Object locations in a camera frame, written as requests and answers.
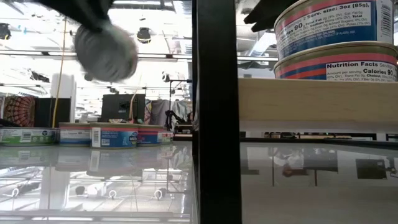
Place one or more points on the light wooden shelf board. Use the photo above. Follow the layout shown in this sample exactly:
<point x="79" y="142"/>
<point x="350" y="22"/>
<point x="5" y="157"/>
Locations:
<point x="311" y="105"/>

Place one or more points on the silver ventilation duct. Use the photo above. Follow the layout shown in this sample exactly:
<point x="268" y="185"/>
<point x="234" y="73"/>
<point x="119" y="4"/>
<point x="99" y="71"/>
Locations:
<point x="261" y="43"/>

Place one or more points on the black ceiling dome fixture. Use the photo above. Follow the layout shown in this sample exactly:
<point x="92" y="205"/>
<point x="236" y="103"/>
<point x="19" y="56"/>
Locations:
<point x="144" y="35"/>

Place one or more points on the black flat screen panel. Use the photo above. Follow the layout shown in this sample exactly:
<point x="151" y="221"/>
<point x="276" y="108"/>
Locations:
<point x="45" y="112"/>

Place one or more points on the black computer monitor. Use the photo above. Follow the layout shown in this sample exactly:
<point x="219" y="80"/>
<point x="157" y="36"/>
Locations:
<point x="121" y="107"/>

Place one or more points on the long ceiling light strip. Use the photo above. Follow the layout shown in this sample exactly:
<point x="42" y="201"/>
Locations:
<point x="161" y="56"/>
<point x="258" y="59"/>

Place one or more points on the grey hanging cloth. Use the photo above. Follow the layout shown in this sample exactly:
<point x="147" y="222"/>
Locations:
<point x="158" y="110"/>

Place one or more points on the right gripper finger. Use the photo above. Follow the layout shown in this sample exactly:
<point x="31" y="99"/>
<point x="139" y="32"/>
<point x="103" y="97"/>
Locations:
<point x="267" y="14"/>

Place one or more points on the black distant robot arm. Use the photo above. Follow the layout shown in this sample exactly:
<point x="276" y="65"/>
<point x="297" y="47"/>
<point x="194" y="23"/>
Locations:
<point x="177" y="119"/>

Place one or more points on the black shelf side panel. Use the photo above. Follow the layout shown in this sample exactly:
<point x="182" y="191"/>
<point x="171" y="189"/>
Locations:
<point x="217" y="124"/>

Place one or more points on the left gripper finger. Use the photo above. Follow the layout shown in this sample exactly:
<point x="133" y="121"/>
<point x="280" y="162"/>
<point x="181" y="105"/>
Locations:
<point x="77" y="12"/>

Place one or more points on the red patterned tapestry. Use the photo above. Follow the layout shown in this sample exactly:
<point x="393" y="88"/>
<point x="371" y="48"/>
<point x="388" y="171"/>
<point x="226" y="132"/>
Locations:
<point x="18" y="110"/>

